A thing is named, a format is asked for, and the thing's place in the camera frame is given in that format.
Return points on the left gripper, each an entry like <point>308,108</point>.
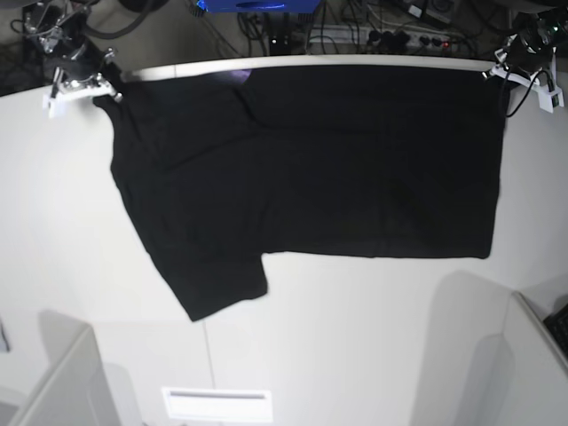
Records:
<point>528,52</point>

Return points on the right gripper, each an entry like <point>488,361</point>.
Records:
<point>89,59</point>

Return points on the black T-shirt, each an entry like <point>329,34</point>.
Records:
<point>217,170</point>

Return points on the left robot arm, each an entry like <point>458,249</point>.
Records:
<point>534,15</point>

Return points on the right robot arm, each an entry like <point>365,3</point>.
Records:
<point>61,33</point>

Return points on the blue box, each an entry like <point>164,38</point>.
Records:
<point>291,6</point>

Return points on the white power strip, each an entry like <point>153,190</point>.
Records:
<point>398,39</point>

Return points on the white partition panel right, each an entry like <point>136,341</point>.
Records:
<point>492,364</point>

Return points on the white partition panel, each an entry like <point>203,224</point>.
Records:
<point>75,389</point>
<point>492,364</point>

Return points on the white partition panel left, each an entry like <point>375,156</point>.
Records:
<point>75,389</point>

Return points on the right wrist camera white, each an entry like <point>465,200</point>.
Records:
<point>66,89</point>

